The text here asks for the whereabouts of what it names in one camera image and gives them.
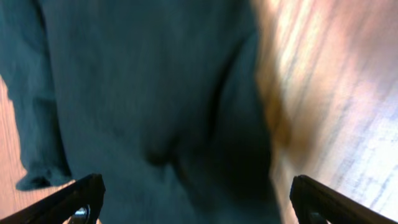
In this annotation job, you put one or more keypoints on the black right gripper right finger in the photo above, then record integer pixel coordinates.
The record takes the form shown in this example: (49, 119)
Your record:
(314, 203)

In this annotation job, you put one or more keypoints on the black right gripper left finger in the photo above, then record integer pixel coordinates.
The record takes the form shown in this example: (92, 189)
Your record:
(80, 202)

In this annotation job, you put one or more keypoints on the black cloth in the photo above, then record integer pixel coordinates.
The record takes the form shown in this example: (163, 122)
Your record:
(157, 96)

